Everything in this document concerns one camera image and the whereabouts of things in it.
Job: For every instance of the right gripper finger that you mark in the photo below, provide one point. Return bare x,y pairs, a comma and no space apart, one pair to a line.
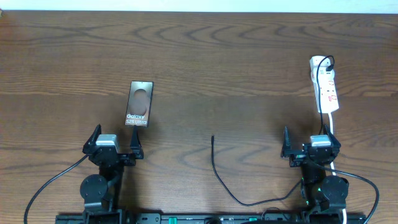
333,140
286,147

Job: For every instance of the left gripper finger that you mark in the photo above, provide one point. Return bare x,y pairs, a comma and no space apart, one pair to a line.
91,142
135,144

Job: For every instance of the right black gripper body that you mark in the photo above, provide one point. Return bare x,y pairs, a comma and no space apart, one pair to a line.
298,158

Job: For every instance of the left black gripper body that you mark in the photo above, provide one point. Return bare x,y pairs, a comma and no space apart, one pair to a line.
126,162

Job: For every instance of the Galaxy S25 Ultra smartphone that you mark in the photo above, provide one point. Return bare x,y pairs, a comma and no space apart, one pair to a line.
139,104

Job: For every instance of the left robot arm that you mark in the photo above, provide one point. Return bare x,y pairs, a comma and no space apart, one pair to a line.
101,191

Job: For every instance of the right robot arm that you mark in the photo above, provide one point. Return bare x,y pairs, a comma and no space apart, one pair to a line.
325,194

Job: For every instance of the white power strip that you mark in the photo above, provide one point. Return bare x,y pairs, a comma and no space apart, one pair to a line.
322,75

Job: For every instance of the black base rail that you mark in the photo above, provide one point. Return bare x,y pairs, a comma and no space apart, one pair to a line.
156,218

